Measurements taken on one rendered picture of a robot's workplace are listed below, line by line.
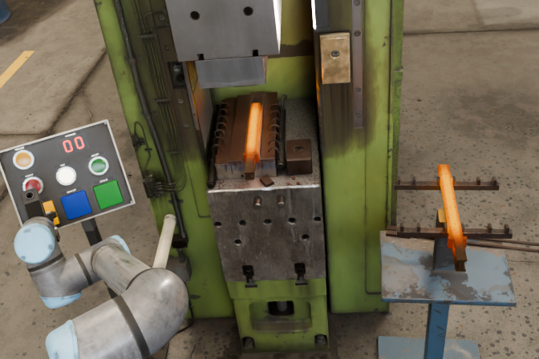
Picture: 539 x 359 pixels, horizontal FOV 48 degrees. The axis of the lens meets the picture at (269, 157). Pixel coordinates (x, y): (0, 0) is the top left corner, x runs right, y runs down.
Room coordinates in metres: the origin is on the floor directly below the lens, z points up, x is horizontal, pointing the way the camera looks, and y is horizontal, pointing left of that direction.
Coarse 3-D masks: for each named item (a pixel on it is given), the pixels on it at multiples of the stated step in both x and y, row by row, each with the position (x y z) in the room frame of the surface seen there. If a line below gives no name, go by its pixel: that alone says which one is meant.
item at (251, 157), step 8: (256, 104) 1.88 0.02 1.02; (256, 112) 1.82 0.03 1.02; (256, 120) 1.77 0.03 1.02; (256, 128) 1.72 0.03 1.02; (248, 136) 1.68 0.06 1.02; (256, 136) 1.67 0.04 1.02; (248, 144) 1.63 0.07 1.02; (256, 144) 1.62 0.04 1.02; (248, 152) 1.58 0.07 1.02; (256, 152) 1.57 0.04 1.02; (248, 160) 1.54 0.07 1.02; (256, 160) 1.56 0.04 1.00; (248, 168) 1.49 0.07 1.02; (248, 176) 1.48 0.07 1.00
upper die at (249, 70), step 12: (204, 60) 1.59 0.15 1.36; (216, 60) 1.59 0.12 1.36; (228, 60) 1.58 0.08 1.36; (240, 60) 1.58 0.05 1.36; (252, 60) 1.57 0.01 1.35; (264, 60) 1.61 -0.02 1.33; (204, 72) 1.59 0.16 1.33; (216, 72) 1.59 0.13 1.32; (228, 72) 1.58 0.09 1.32; (240, 72) 1.58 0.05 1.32; (252, 72) 1.58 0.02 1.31; (264, 72) 1.57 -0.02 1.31; (204, 84) 1.59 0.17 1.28; (216, 84) 1.59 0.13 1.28; (228, 84) 1.58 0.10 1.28; (240, 84) 1.58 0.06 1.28; (252, 84) 1.58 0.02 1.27
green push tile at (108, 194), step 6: (114, 180) 1.49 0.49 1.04; (96, 186) 1.47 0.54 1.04; (102, 186) 1.48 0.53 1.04; (108, 186) 1.48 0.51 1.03; (114, 186) 1.48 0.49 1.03; (96, 192) 1.46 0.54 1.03; (102, 192) 1.47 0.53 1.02; (108, 192) 1.47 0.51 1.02; (114, 192) 1.47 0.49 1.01; (120, 192) 1.48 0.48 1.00; (96, 198) 1.45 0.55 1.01; (102, 198) 1.46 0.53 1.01; (108, 198) 1.46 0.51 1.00; (114, 198) 1.46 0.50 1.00; (120, 198) 1.46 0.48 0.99; (102, 204) 1.44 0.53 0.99; (108, 204) 1.45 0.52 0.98; (114, 204) 1.45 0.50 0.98
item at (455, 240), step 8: (440, 168) 1.46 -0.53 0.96; (448, 168) 1.45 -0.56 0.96; (440, 176) 1.42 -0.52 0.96; (448, 176) 1.41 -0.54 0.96; (440, 184) 1.40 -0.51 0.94; (448, 184) 1.38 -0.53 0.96; (448, 192) 1.34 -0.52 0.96; (448, 200) 1.31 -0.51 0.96; (448, 208) 1.27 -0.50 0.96; (456, 208) 1.27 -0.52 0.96; (448, 216) 1.24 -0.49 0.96; (456, 216) 1.23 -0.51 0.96; (448, 224) 1.21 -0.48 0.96; (456, 224) 1.20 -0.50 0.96; (448, 232) 1.19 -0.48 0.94; (456, 232) 1.17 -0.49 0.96; (448, 240) 1.15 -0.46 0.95; (456, 240) 1.13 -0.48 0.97; (464, 240) 1.14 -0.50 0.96; (456, 248) 1.10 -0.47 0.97; (464, 248) 1.10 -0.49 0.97; (456, 256) 1.08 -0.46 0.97; (464, 256) 1.07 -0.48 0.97; (456, 264) 1.08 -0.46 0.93
